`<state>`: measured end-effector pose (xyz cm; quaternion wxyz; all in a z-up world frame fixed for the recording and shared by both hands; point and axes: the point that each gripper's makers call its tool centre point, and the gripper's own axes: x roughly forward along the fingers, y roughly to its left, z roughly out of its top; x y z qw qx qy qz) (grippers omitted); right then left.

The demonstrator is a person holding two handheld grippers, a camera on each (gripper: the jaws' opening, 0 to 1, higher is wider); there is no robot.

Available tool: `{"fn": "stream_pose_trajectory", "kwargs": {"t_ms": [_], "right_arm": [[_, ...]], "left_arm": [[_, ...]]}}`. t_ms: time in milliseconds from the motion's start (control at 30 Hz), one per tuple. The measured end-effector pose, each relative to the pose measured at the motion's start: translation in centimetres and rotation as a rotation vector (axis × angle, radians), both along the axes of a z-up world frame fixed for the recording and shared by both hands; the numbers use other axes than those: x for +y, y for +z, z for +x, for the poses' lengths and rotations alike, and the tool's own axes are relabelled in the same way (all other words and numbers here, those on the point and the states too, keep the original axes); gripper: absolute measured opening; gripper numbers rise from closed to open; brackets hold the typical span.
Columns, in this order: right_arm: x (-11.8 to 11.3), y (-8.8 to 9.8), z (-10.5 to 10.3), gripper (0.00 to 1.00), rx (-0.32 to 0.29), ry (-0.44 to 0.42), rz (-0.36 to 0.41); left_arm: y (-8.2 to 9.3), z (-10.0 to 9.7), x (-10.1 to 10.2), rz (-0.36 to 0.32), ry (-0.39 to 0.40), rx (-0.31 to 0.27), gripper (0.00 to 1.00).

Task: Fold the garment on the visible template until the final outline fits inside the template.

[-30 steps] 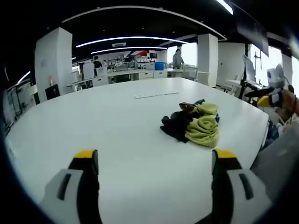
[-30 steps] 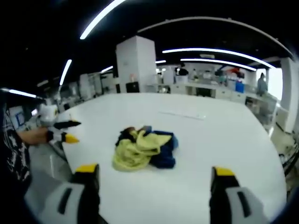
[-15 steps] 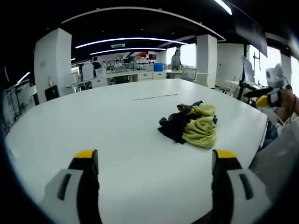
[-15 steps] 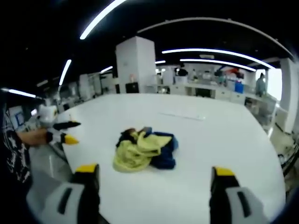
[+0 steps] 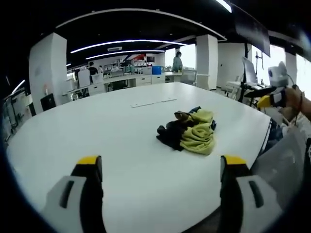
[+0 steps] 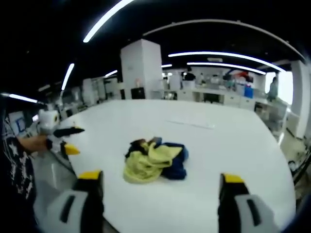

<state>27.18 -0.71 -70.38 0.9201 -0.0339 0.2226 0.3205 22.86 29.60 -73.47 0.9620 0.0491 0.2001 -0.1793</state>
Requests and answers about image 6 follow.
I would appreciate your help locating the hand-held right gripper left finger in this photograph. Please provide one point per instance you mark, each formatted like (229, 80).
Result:
(73, 208)

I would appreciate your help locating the long white counter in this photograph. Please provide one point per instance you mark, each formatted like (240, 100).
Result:
(218, 97)

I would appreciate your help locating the blue bin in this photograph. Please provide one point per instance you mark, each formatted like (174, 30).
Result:
(248, 92)

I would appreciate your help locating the blue garment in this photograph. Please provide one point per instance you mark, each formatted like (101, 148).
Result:
(177, 167)

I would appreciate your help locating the ceiling light strip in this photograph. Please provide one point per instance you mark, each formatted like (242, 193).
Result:
(226, 65)
(107, 20)
(23, 98)
(67, 76)
(226, 56)

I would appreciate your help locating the yellow garment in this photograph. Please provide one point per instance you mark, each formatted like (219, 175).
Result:
(143, 167)

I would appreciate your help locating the black box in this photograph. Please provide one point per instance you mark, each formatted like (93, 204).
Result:
(138, 93)

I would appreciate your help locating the white square pillar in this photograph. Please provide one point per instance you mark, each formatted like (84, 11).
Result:
(142, 68)

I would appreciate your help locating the black stand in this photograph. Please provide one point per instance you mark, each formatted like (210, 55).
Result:
(302, 167)

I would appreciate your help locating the white window pillar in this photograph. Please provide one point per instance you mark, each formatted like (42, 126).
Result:
(300, 97)

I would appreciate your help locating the white cabinet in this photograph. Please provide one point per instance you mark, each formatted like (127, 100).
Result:
(89, 91)

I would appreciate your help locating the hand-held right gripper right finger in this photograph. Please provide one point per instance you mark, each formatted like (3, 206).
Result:
(243, 211)

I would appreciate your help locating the person's black printed shirt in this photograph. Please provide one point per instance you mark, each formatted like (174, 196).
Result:
(14, 170)

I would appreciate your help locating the curved ceiling rail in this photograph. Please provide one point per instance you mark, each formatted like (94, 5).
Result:
(218, 22)

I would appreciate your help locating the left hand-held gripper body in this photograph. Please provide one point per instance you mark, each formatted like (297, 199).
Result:
(47, 121)

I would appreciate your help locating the dark brown garment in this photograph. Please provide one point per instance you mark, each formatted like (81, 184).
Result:
(137, 145)

